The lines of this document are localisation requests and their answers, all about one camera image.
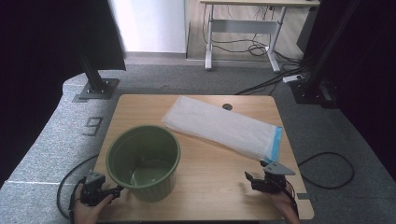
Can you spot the person's right hand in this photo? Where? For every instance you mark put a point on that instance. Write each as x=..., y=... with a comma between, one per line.
x=283, y=203

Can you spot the black curtain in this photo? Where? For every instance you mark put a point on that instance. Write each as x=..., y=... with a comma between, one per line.
x=367, y=62
x=37, y=62

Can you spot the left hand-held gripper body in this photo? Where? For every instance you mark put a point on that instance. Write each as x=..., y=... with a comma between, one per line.
x=93, y=193

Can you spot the grey floor tape strip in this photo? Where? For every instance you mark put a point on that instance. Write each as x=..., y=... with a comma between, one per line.
x=304, y=196
x=80, y=99

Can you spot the white metal frame desk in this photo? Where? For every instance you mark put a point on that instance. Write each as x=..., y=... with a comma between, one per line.
x=243, y=26

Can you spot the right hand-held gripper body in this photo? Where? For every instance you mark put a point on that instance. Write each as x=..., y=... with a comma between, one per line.
x=271, y=183

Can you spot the white plastic bag blue edge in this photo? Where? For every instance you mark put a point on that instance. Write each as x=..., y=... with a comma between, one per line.
x=218, y=124

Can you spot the black metal stand grey base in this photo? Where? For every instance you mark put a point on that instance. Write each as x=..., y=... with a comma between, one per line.
x=96, y=85

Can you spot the person's left hand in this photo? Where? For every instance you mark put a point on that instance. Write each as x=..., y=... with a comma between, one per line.
x=85, y=214

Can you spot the green plastic bin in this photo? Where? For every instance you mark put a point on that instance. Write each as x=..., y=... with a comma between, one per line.
x=140, y=146

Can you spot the white power strip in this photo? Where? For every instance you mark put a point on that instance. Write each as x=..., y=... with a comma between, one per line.
x=292, y=78

